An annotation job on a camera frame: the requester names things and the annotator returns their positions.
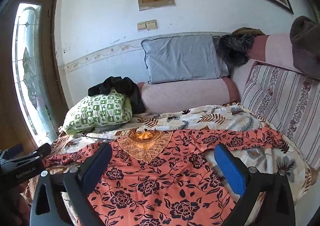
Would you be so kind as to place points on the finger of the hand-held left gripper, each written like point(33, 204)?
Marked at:
point(41, 151)
point(11, 151)

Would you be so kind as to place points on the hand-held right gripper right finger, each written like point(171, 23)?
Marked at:
point(230, 168)

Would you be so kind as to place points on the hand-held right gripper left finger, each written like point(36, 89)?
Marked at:
point(96, 163)

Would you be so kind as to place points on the orange floral garment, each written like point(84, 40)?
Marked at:
point(150, 191)

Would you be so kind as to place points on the green patterned pillow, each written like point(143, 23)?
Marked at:
point(100, 111)

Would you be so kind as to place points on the leaf-print plush blanket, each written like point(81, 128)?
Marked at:
point(200, 118)

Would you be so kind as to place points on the black garment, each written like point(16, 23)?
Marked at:
point(120, 84)

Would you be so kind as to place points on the wooden stained-glass door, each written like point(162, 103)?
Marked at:
point(27, 65)

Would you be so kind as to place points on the pink sofa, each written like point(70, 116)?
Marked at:
point(185, 93)

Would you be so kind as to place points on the striped floral cushion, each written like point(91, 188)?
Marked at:
point(282, 96)

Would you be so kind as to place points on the grey pillow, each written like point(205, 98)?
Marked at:
point(182, 58)

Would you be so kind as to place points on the dark furry garment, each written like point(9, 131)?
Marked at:
point(235, 48)

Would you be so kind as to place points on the olive cloth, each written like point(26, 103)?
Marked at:
point(247, 31)

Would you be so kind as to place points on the brown plush cloth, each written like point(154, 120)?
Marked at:
point(305, 40)

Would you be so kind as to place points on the small beige wall switch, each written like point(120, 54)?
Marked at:
point(141, 26)

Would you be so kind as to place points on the large beige wall switch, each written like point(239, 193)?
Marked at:
point(151, 24)

